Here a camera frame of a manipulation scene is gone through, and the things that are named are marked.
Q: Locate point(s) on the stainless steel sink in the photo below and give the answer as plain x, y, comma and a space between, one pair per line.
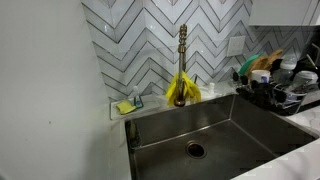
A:
217, 139

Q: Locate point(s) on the yellow rubber gloves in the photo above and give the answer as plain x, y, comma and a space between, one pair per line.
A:
191, 91

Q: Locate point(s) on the brass kitchen faucet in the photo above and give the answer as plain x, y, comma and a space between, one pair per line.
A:
181, 63

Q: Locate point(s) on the clear soap bottle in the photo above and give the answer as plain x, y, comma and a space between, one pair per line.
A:
137, 98

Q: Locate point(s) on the yellow sponge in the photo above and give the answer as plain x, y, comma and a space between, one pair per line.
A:
125, 107

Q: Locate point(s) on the small white bottle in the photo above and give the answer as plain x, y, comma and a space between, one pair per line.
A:
211, 88

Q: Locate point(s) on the green plate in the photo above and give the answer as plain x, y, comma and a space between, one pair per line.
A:
244, 68

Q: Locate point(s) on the white mug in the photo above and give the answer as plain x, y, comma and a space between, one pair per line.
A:
261, 76

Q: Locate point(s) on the wooden plate in rack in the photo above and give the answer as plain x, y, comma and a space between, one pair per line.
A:
264, 62

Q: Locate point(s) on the stainless steel dish rack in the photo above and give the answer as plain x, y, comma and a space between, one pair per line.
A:
275, 97

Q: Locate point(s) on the baby bottle with white cap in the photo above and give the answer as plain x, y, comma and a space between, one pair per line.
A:
284, 73

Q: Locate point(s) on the white upper cabinet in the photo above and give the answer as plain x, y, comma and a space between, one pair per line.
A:
285, 13

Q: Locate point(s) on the clear glass bowl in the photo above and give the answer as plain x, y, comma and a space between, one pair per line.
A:
303, 78

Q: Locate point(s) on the white wall outlet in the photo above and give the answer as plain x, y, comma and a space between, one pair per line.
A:
235, 46

